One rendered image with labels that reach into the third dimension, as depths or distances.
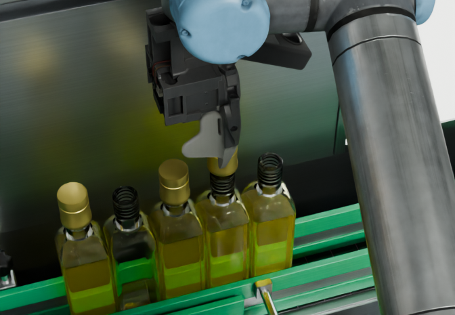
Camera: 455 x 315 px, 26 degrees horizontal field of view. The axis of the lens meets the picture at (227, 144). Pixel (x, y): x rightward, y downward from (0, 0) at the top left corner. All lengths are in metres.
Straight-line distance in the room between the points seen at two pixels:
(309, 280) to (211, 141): 0.32
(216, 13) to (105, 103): 0.44
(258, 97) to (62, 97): 0.25
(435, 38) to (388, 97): 0.55
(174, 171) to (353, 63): 0.38
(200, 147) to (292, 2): 0.29
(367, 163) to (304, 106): 0.54
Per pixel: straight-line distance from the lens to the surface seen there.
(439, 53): 1.33
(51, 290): 1.29
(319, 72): 1.26
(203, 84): 0.98
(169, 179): 1.11
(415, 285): 0.71
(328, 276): 1.30
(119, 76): 1.16
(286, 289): 1.30
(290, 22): 0.82
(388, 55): 0.78
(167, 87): 0.98
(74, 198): 1.10
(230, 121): 1.01
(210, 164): 1.12
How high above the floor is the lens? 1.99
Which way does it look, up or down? 47 degrees down
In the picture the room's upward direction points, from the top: straight up
